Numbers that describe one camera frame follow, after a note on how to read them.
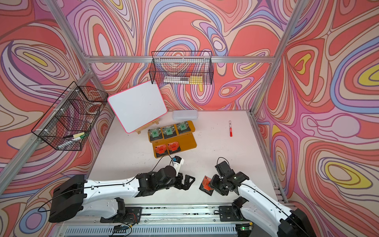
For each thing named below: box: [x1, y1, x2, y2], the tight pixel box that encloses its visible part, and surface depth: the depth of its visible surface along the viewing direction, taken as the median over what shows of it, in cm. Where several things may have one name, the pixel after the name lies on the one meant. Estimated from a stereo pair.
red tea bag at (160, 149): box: [154, 144, 168, 155], surface depth 98 cm
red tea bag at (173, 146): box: [167, 141, 180, 152], surface depth 101 cm
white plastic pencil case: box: [172, 110, 198, 120], surface depth 121 cm
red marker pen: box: [228, 120, 233, 138], surface depth 110 cm
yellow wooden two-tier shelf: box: [148, 120, 197, 159], surface depth 95 cm
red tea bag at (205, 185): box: [198, 175, 215, 197], surface depth 84 cm
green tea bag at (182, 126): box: [175, 120, 189, 131], surface depth 95 cm
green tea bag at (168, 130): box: [161, 125, 176, 136], surface depth 92 cm
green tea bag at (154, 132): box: [148, 127, 162, 138], surface depth 90 cm
